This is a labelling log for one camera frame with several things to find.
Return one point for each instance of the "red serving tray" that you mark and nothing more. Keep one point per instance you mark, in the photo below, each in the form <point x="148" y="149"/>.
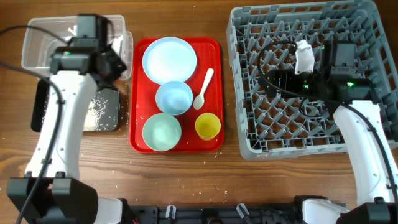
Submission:
<point x="143" y="104"/>

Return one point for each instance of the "light green bowl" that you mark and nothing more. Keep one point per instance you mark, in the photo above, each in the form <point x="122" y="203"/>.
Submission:
<point x="162" y="132"/>

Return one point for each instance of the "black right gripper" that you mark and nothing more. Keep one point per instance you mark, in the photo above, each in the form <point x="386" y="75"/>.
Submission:
<point x="286" y="76"/>

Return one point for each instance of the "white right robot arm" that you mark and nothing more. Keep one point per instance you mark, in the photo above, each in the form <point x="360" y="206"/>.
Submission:
<point x="354" y="106"/>

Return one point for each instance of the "large light blue plate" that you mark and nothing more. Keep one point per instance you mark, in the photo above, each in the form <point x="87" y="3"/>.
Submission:
<point x="169" y="59"/>

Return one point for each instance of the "clear plastic waste bin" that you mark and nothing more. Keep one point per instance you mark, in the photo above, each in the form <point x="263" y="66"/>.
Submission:
<point x="39" y="46"/>

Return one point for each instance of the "brown carrot piece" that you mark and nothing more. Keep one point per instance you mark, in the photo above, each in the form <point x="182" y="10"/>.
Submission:
<point x="121" y="86"/>

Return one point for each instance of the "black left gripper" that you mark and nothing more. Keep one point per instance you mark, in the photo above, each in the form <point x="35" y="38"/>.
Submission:
<point x="120" y="68"/>

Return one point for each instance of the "white crumpled paper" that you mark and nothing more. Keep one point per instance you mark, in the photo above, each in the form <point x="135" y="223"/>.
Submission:
<point x="115" y="43"/>

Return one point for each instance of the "white rice grains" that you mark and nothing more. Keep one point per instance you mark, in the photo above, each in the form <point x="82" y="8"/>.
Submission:
<point x="103" y="112"/>

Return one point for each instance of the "black waste tray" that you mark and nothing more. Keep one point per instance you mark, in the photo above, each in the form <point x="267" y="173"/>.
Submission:
<point x="41" y="102"/>

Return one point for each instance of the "yellow plastic cup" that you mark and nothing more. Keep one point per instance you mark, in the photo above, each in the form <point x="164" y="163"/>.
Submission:
<point x="207" y="126"/>

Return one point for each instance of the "grey dishwasher rack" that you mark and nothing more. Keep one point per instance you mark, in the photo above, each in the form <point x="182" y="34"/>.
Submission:
<point x="278" y="127"/>

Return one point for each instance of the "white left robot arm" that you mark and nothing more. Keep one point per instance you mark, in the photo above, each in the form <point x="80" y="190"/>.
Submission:
<point x="50" y="191"/>

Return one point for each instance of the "white plastic spoon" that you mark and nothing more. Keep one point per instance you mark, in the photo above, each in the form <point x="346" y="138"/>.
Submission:
<point x="200" y="99"/>

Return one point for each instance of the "light blue bowl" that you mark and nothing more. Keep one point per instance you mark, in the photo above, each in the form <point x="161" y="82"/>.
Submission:
<point x="174" y="98"/>

